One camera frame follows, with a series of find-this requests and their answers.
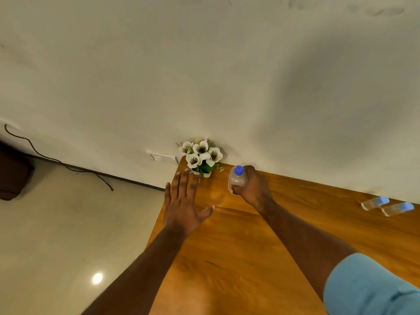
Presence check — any black floor cable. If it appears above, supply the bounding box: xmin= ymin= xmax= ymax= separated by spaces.
xmin=3 ymin=123 xmax=114 ymax=192

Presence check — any large clear solution bottle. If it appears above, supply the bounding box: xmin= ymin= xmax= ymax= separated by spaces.
xmin=227 ymin=172 xmax=249 ymax=195

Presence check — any person's right forearm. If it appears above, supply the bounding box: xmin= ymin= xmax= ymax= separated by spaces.
xmin=261 ymin=201 xmax=358 ymax=302

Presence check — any white potted flower plant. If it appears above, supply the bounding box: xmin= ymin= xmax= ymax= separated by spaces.
xmin=176 ymin=138 xmax=225 ymax=179

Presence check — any person's left forearm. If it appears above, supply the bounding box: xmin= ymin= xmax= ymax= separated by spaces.
xmin=80 ymin=224 xmax=188 ymax=315

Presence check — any small clear bottle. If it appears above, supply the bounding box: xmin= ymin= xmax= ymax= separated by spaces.
xmin=381 ymin=202 xmax=415 ymax=217
xmin=360 ymin=196 xmax=390 ymax=211

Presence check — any person's right blue sleeve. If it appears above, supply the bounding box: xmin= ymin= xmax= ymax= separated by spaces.
xmin=323 ymin=253 xmax=420 ymax=315

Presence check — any person's right hand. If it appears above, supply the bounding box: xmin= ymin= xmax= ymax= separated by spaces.
xmin=231 ymin=165 xmax=275 ymax=212

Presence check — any person's left hand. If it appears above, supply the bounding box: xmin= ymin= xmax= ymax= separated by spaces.
xmin=163 ymin=168 xmax=216 ymax=237

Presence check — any dark bulky object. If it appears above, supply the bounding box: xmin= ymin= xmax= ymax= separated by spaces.
xmin=0 ymin=142 xmax=35 ymax=201

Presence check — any white wall box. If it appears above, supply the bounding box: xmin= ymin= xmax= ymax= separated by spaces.
xmin=145 ymin=149 xmax=179 ymax=165

